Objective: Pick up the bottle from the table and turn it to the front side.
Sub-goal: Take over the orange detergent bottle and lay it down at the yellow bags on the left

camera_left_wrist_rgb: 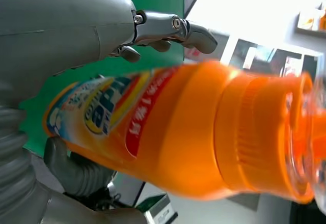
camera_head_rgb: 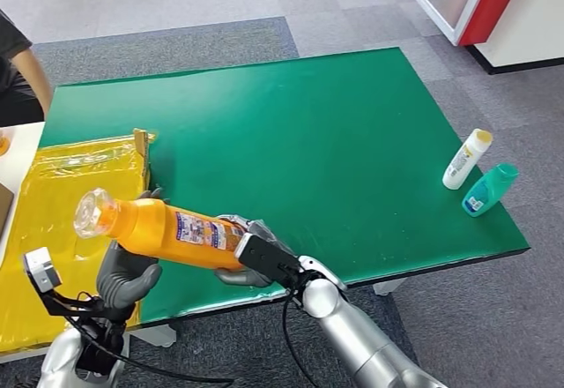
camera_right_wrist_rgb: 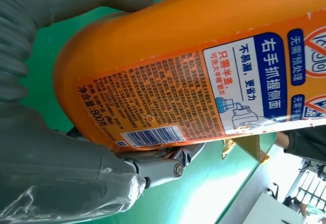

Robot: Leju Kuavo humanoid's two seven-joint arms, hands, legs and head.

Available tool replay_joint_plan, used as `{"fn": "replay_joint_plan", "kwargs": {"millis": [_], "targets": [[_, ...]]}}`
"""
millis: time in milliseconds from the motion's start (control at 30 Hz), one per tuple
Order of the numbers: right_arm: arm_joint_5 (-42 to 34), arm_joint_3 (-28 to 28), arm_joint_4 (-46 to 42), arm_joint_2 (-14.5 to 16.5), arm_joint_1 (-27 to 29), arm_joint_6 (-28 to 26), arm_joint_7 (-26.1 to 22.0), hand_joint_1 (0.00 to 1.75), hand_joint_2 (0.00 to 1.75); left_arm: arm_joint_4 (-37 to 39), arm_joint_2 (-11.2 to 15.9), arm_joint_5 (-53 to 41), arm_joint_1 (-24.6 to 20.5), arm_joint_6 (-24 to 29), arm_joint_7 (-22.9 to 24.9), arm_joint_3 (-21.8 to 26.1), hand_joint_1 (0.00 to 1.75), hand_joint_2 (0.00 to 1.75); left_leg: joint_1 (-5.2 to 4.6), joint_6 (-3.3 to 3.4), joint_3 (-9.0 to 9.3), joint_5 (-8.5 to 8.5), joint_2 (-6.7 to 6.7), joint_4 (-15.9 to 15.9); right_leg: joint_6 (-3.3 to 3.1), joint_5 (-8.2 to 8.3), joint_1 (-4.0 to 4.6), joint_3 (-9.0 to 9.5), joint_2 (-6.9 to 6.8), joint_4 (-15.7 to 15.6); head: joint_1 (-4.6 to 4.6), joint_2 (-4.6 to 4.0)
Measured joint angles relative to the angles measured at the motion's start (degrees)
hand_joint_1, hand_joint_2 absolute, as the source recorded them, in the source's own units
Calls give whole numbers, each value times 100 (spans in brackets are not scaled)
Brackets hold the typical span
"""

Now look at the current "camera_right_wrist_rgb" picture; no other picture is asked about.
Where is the person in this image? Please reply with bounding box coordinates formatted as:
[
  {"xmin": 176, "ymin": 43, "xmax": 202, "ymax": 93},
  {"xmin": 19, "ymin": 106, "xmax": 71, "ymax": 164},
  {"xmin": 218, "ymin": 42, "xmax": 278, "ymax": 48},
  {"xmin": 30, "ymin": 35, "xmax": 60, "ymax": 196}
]
[{"xmin": 275, "ymin": 124, "xmax": 326, "ymax": 166}]

